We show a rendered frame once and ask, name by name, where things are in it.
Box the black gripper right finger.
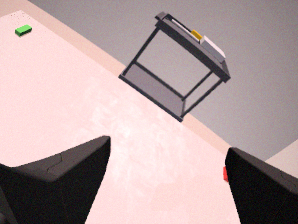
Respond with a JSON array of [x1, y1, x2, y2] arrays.
[[225, 147, 298, 224]]

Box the green rectangular block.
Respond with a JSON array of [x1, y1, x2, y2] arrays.
[[15, 24, 32, 36]]

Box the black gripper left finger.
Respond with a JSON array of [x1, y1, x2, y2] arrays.
[[0, 135, 112, 224]]

